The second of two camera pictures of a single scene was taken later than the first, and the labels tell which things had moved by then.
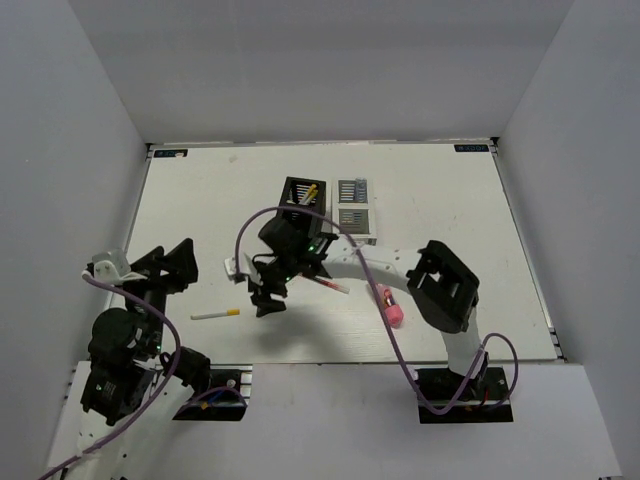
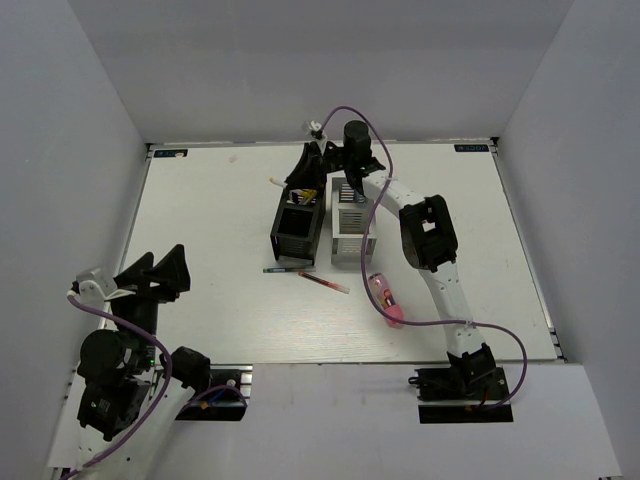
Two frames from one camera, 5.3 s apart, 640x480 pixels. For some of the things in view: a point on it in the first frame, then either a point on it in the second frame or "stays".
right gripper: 263,288 → 310,170
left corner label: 167,153 stays
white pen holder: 353,207 stays
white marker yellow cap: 229,312 → 280,181
